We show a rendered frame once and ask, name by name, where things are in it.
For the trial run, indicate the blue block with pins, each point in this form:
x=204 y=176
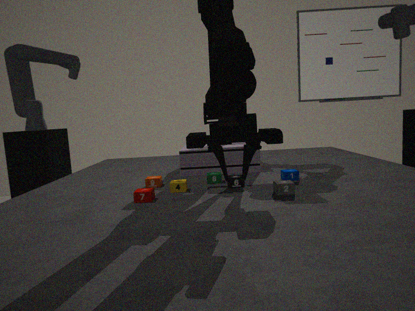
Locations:
x=290 y=174

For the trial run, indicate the orange block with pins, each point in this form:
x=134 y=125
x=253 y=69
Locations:
x=153 y=181

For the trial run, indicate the red block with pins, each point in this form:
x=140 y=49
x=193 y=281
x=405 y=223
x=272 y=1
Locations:
x=144 y=195

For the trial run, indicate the yellow block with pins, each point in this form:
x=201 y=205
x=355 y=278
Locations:
x=178 y=186

